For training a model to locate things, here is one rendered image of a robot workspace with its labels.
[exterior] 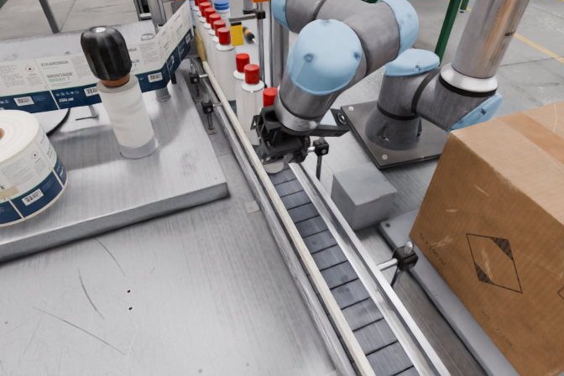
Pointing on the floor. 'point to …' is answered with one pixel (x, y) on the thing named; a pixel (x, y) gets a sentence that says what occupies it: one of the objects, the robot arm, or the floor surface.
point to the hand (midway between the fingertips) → (284, 154)
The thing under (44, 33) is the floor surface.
